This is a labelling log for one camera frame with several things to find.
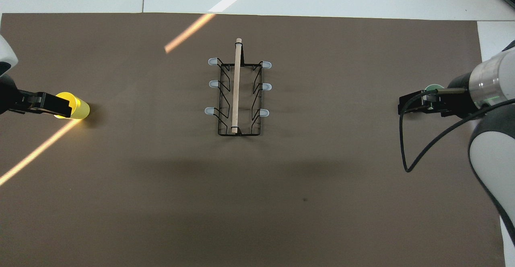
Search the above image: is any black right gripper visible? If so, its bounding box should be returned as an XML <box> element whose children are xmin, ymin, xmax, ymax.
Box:
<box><xmin>398</xmin><ymin>72</ymin><xmax>479</xmax><ymax>119</ymax></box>

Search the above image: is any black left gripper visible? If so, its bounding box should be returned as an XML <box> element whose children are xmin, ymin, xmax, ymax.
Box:
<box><xmin>0</xmin><ymin>75</ymin><xmax>78</xmax><ymax>119</ymax></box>

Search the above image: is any yellow plastic cup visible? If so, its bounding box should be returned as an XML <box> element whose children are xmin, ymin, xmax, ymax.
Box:
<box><xmin>54</xmin><ymin>92</ymin><xmax>91</xmax><ymax>120</ymax></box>

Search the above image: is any brown table mat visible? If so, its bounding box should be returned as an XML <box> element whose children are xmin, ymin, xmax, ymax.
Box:
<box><xmin>0</xmin><ymin>12</ymin><xmax>505</xmax><ymax>267</ymax></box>

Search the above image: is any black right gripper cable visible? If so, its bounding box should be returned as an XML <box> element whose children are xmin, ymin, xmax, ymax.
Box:
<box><xmin>399</xmin><ymin>87</ymin><xmax>515</xmax><ymax>174</ymax></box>

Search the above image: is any black wire cup rack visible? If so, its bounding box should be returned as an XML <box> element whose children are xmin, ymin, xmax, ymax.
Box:
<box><xmin>204</xmin><ymin>38</ymin><xmax>272</xmax><ymax>137</ymax></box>

